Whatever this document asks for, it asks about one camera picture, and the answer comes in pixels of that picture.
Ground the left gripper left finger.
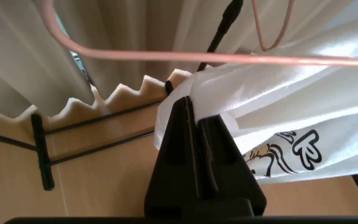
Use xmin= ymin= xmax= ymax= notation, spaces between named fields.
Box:
xmin=144 ymin=95 xmax=201 ymax=216

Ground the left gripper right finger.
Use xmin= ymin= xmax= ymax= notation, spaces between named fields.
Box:
xmin=197 ymin=114 xmax=267 ymax=217

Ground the white printed t-shirt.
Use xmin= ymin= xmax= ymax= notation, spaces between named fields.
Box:
xmin=153 ymin=14 xmax=358 ymax=185

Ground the pink clothes hanger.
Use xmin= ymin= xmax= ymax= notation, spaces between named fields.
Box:
xmin=39 ymin=0 xmax=358 ymax=68
xmin=252 ymin=0 xmax=295 ymax=53

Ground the black clothes rack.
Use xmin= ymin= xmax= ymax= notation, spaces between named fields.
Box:
xmin=0 ymin=0 xmax=245 ymax=191

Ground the beige curtain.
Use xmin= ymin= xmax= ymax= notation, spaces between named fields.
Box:
xmin=0 ymin=0 xmax=357 ymax=118

